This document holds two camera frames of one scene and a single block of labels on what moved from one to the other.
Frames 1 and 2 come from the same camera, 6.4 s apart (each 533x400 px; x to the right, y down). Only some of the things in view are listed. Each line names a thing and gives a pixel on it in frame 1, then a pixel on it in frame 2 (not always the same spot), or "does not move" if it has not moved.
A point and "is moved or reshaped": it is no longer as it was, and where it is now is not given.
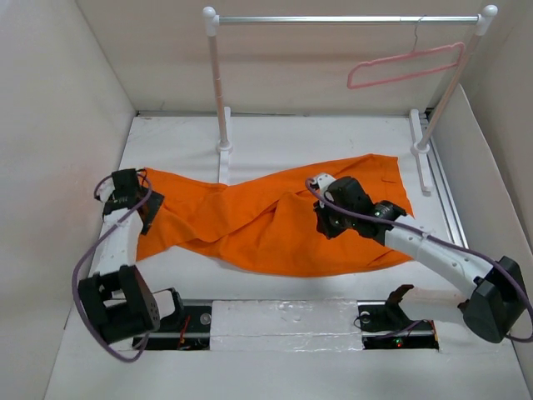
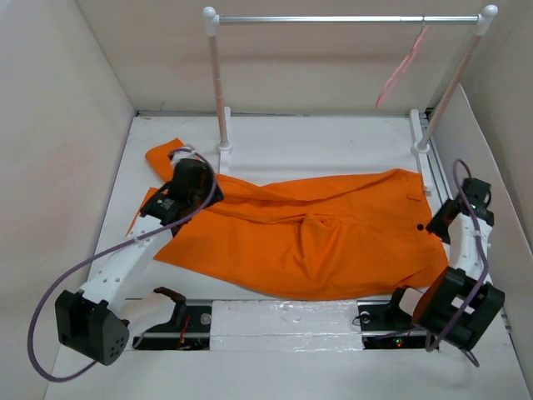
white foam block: [286, 325] does not move
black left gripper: [155, 202] → [207, 182]
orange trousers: [270, 221] is moved or reshaped
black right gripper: [322, 224] → [435, 227]
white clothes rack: [482, 22] does not move
